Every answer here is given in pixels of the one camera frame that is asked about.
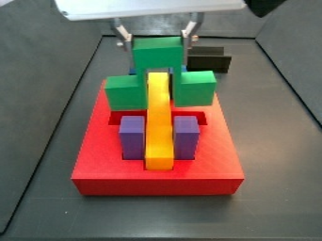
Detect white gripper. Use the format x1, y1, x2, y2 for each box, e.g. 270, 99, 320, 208
53, 0, 247, 51

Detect green stepped arch block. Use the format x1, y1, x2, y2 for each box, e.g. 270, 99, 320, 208
104, 37, 216, 110

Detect red base board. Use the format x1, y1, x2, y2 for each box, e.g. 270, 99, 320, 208
72, 92, 244, 196

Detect blue arch block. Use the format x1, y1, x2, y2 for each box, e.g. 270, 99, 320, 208
128, 65, 187, 75

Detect purple arch block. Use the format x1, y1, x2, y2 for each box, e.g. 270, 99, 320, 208
117, 116, 200, 160

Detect yellow long block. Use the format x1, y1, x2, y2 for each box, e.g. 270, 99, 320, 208
144, 72, 173, 170

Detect black angled bracket stand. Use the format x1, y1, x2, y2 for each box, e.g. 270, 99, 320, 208
187, 46, 231, 73

